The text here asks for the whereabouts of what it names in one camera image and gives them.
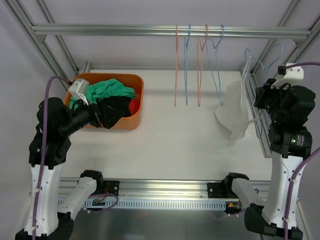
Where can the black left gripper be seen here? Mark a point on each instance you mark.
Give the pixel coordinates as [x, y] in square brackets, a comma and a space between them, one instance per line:
[94, 115]

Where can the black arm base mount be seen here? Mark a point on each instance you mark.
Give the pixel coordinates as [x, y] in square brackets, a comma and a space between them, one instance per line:
[111, 187]

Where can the aluminium hanging rail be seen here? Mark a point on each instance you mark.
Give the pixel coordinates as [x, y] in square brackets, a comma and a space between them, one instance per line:
[136, 30]

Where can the orange plastic bin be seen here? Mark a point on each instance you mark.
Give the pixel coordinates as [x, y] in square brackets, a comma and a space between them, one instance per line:
[128, 80]

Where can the white tank top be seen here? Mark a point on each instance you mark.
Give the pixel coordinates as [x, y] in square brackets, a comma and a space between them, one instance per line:
[233, 114]

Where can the green tank top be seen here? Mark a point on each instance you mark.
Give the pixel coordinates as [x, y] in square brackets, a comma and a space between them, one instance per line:
[105, 89]

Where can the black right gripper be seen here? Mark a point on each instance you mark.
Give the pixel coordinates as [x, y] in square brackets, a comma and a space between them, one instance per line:
[261, 95]

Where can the pink wire hanger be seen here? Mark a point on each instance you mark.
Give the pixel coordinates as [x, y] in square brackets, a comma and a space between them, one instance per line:
[176, 64]

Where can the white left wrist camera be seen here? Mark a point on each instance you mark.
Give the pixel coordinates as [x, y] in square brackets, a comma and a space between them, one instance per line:
[78, 89]

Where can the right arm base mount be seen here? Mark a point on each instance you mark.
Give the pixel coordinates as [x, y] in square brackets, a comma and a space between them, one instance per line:
[218, 190]

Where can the black tank top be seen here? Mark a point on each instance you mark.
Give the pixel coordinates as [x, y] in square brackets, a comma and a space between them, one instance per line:
[120, 103]

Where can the white slotted cable duct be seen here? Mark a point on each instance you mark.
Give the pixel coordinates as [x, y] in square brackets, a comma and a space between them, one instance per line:
[156, 204]

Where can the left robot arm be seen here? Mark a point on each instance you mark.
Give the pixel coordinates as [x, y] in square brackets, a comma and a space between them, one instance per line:
[46, 219]

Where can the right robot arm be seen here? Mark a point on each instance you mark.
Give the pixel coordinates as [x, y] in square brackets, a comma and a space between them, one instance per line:
[288, 107]

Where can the red tank top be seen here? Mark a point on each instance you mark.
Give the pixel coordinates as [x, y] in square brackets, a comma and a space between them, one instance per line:
[133, 106]

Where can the pink hanger with black top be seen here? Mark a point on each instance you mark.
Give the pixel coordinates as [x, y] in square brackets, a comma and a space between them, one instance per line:
[199, 60]

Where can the blue hanger with green top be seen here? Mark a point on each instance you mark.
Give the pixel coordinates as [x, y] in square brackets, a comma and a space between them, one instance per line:
[217, 82]

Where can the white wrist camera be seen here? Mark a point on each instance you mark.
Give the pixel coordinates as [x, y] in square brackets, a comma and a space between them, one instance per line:
[288, 74]
[78, 89]

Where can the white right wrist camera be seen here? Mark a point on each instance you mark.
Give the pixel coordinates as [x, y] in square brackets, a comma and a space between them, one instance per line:
[288, 74]

